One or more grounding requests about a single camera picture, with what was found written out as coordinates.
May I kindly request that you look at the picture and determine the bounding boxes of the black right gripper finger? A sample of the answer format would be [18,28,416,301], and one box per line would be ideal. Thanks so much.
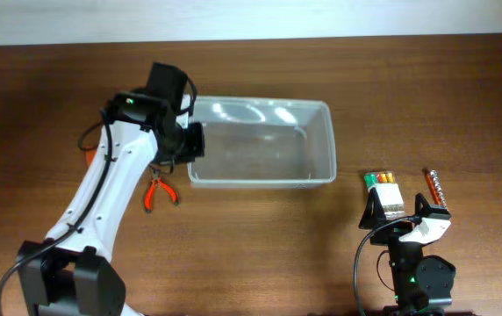
[358,188,385,230]
[415,193,451,219]

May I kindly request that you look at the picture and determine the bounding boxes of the red handled cutting pliers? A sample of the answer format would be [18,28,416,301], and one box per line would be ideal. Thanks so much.
[142,169,180,213]

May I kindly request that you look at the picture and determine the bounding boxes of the clear plastic storage box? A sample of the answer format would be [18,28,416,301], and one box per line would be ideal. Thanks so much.
[188,96,337,189]

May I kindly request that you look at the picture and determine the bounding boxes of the orange scraper wooden handle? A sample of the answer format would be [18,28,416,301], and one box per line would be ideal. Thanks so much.
[84,149,97,167]

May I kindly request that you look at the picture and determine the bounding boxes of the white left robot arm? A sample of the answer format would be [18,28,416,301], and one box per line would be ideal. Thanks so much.
[12,90,204,315]

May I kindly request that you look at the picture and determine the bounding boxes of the pack of AA batteries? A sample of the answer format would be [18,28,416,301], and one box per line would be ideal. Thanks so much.
[363,171,405,219]

